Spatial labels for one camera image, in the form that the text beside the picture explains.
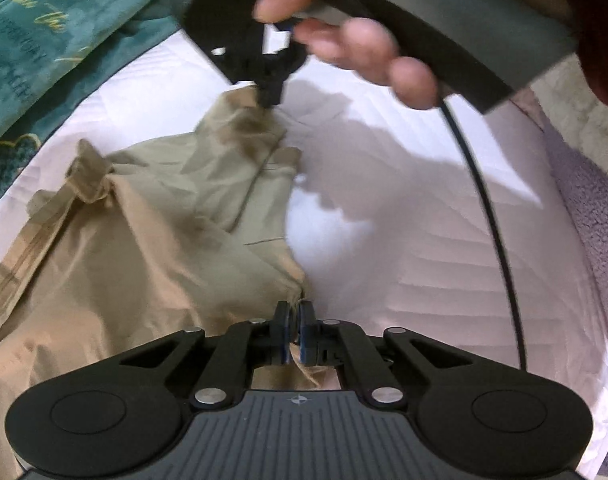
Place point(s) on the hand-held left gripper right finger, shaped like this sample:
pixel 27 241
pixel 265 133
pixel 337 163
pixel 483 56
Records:
pixel 306 332

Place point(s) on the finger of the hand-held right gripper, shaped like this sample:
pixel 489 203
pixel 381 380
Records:
pixel 270 87

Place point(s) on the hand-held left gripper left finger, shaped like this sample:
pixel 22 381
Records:
pixel 284 330

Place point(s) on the beige pants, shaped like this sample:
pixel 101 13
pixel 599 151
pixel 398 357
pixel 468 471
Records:
pixel 159 260

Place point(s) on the person's right hand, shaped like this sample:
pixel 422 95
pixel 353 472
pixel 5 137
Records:
pixel 364 45

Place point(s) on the white fluffy blanket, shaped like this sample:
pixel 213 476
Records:
pixel 599 125

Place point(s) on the green printed blanket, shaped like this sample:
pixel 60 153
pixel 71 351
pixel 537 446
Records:
pixel 59 35

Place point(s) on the purple fuzzy cloth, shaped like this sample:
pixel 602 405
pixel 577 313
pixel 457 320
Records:
pixel 599 220

